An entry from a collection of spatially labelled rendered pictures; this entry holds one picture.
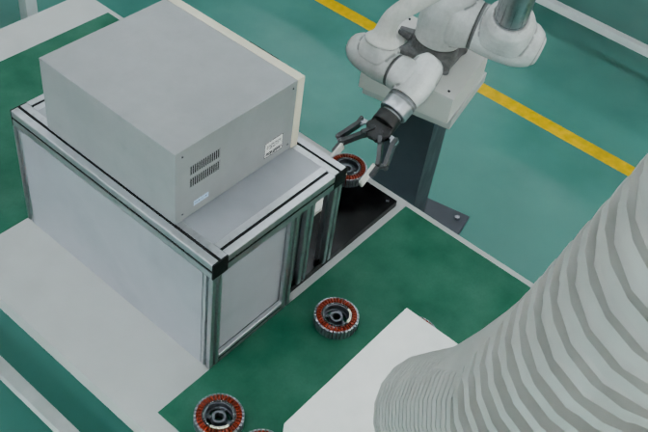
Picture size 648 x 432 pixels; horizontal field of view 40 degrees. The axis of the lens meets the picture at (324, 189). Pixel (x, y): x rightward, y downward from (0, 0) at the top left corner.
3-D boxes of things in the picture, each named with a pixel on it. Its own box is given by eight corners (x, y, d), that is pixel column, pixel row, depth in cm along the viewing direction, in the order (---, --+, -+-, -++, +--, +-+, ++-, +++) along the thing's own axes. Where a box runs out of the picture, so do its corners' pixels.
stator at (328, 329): (310, 337, 219) (311, 328, 217) (314, 302, 227) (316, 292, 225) (356, 343, 219) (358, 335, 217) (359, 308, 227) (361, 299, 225)
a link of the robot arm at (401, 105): (392, 99, 263) (380, 115, 261) (388, 84, 254) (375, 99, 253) (418, 115, 259) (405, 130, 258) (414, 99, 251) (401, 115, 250)
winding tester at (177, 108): (172, 62, 232) (171, -7, 218) (297, 144, 215) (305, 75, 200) (46, 127, 209) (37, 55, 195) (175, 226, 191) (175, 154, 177)
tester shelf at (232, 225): (151, 53, 242) (150, 40, 238) (345, 181, 214) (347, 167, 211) (12, 124, 215) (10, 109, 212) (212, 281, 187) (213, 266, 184)
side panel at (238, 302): (280, 297, 228) (290, 207, 205) (288, 303, 226) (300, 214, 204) (200, 362, 211) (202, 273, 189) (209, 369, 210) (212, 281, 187)
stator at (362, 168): (343, 155, 259) (344, 146, 256) (373, 175, 254) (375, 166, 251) (318, 174, 252) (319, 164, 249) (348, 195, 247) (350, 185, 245)
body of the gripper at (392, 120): (404, 127, 257) (385, 151, 255) (381, 113, 261) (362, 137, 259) (401, 115, 251) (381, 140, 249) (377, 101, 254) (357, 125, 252)
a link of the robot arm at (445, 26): (422, 16, 298) (441, -41, 282) (473, 37, 295) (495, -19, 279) (406, 40, 286) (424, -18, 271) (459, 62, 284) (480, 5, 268)
